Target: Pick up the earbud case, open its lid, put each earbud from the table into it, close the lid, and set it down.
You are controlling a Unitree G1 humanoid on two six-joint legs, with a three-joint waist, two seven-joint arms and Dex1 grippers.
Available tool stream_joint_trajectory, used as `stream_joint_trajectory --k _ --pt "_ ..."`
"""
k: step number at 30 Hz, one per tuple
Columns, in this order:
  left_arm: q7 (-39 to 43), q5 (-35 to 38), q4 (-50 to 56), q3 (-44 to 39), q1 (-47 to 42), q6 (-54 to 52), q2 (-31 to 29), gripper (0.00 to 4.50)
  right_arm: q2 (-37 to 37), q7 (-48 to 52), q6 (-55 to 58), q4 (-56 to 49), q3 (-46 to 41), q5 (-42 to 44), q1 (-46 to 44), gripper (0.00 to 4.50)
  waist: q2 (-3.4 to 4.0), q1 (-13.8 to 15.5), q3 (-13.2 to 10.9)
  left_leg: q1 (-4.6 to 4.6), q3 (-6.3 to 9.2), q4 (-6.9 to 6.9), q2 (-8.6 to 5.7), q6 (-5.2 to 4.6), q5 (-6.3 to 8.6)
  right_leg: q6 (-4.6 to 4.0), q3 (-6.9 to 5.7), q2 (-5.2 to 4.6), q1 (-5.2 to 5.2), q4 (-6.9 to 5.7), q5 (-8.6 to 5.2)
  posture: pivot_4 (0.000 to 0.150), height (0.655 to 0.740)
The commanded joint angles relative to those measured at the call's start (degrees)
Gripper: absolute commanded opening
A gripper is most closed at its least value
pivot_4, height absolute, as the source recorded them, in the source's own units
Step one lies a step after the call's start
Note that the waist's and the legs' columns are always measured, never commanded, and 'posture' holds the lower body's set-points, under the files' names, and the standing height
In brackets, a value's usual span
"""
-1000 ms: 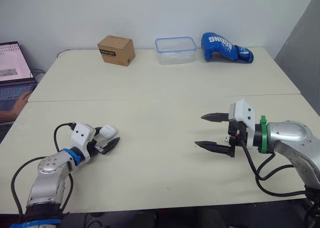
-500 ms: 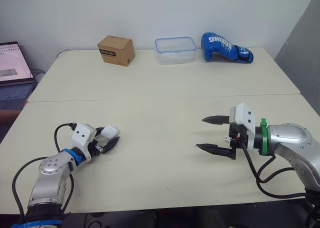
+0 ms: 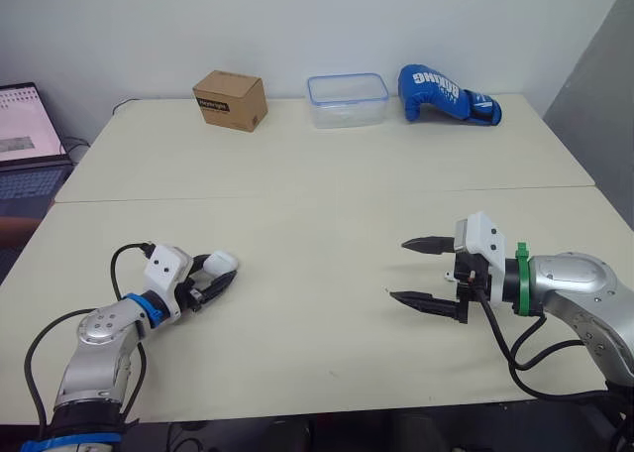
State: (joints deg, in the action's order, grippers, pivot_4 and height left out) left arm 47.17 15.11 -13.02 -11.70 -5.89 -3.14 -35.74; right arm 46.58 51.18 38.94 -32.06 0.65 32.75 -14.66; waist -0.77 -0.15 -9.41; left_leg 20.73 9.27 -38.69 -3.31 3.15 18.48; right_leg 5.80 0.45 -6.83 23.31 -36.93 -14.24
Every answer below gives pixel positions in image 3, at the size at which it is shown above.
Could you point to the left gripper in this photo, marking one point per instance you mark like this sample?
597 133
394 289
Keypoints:
189 296

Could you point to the brown cardboard box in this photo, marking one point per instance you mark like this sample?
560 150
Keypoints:
229 100

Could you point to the blue boxing glove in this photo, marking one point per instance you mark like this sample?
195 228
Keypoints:
436 92

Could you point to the clear blue-rimmed plastic container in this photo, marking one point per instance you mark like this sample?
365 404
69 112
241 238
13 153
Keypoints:
347 100

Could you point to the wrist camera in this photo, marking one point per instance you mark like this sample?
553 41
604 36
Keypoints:
483 236
166 268

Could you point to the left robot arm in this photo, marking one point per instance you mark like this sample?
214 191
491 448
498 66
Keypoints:
96 353

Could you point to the white earbud case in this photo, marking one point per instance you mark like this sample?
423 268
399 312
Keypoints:
220 262

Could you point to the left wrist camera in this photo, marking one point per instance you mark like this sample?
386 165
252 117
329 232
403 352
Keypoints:
166 268

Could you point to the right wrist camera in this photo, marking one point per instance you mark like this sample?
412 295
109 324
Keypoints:
483 236

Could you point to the robot body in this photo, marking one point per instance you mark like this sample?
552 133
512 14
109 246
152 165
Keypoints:
292 434

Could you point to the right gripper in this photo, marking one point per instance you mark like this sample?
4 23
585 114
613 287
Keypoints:
470 278

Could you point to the laptop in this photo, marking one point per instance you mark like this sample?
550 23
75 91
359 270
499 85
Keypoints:
25 140

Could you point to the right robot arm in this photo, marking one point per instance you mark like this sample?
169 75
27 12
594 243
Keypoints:
569 278

